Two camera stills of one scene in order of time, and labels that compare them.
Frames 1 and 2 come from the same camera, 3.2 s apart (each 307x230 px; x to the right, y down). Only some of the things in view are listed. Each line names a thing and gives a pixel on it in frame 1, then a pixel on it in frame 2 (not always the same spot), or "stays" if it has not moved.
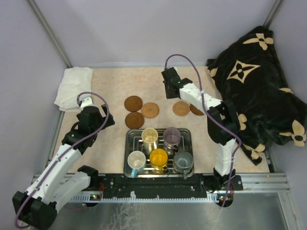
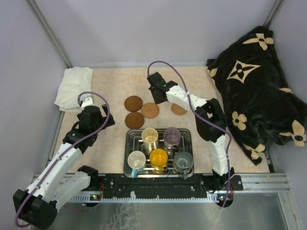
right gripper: [169, 96] → [157, 101]
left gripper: [110, 121] stays
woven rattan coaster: [181, 108] stays
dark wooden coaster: [133, 103] stays
